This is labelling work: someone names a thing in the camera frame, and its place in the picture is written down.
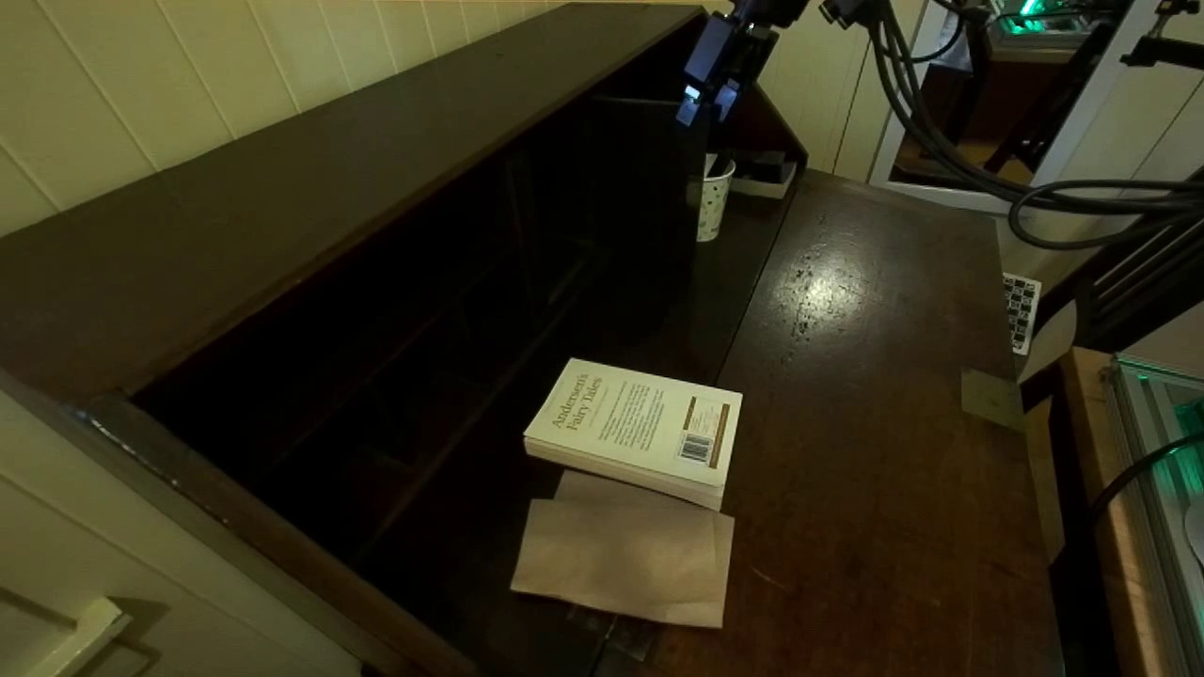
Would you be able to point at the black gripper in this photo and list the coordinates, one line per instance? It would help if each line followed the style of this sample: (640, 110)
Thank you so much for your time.
(719, 68)

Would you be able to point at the black thick book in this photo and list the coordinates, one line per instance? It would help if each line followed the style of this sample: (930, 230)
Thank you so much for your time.
(764, 173)

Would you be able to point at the brown paper envelope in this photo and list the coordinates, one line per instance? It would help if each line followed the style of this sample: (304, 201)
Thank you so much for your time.
(627, 552)

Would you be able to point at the light wooden side table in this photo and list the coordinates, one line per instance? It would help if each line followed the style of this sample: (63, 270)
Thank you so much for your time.
(1107, 583)

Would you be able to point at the small tan label card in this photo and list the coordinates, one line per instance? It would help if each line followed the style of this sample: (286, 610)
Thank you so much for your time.
(992, 402)

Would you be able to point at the dark wooden cabinet door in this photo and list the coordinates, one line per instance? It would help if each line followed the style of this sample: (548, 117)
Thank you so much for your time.
(640, 191)

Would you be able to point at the white dotted paper cup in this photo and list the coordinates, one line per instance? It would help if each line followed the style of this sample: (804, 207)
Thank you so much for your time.
(714, 201)

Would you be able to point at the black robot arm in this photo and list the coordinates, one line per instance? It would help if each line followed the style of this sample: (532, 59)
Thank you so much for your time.
(788, 12)

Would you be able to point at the white paperback book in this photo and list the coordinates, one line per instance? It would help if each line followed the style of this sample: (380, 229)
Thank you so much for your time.
(636, 425)

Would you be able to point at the dark wooden secretary desk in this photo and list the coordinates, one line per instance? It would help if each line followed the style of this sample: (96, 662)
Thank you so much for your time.
(331, 333)

